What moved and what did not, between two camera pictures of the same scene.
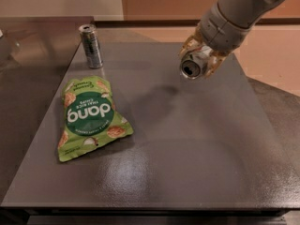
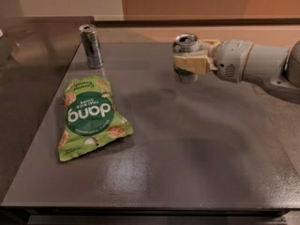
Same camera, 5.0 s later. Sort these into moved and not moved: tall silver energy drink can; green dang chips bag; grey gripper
Moved: grey gripper
Not moved: green dang chips bag; tall silver energy drink can
